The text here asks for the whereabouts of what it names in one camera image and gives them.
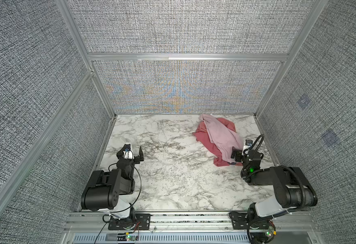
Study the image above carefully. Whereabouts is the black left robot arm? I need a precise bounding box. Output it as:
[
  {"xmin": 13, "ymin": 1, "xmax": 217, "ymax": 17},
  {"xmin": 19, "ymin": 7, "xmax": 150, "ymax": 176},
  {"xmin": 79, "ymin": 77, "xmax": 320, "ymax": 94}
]
[{"xmin": 80, "ymin": 144, "xmax": 144, "ymax": 221}]

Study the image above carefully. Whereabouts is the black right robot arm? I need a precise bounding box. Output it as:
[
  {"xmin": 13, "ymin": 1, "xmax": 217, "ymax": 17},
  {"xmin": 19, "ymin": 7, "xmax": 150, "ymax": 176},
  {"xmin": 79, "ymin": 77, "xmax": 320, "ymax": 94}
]
[{"xmin": 228, "ymin": 147, "xmax": 318, "ymax": 230}]

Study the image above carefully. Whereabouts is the light pink cloth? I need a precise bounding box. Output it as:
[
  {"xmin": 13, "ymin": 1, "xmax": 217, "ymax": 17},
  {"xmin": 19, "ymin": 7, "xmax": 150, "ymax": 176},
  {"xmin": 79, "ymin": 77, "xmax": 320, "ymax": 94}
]
[{"xmin": 200, "ymin": 114, "xmax": 244, "ymax": 164}]

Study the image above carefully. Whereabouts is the salmon printed shirt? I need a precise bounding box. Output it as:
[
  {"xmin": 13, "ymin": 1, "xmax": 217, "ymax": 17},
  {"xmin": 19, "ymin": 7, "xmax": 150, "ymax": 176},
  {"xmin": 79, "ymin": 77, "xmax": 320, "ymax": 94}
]
[{"xmin": 192, "ymin": 114, "xmax": 243, "ymax": 167}]

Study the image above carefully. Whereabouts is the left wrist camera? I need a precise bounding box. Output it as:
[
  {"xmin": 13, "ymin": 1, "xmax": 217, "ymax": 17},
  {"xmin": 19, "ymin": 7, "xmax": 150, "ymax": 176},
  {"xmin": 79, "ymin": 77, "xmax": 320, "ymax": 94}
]
[{"xmin": 123, "ymin": 144, "xmax": 134, "ymax": 160}]

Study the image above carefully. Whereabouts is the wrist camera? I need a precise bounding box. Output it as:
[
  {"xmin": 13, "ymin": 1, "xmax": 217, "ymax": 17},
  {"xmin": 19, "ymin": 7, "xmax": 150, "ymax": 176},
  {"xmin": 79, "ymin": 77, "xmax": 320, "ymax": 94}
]
[
  {"xmin": 123, "ymin": 144, "xmax": 134, "ymax": 160},
  {"xmin": 242, "ymin": 139, "xmax": 253, "ymax": 155}
]

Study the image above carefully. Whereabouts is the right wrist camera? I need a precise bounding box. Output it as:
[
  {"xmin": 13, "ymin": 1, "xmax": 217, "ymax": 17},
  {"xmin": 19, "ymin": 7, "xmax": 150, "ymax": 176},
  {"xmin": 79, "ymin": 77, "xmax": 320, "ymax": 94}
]
[{"xmin": 242, "ymin": 139, "xmax": 253, "ymax": 155}]

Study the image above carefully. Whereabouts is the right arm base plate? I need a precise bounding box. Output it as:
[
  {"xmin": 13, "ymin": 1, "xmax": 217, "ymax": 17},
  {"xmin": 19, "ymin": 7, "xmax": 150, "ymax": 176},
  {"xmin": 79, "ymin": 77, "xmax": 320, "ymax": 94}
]
[{"xmin": 228, "ymin": 211, "xmax": 258, "ymax": 230}]

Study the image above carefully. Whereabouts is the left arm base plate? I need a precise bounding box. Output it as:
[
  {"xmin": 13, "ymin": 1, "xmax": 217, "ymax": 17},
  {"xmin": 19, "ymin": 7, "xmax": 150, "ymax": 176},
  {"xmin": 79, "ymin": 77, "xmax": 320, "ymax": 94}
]
[{"xmin": 108, "ymin": 213, "xmax": 151, "ymax": 232}]

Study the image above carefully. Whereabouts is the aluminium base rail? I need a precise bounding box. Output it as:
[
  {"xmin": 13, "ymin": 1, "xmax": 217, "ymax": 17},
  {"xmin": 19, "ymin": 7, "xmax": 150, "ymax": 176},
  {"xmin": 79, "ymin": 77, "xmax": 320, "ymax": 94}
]
[{"xmin": 59, "ymin": 210, "xmax": 324, "ymax": 244}]

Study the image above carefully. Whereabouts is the aluminium enclosure frame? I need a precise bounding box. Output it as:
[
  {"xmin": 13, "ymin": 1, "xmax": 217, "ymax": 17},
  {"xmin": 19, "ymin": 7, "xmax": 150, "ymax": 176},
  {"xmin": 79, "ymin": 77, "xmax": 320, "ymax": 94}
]
[{"xmin": 0, "ymin": 1, "xmax": 317, "ymax": 217}]

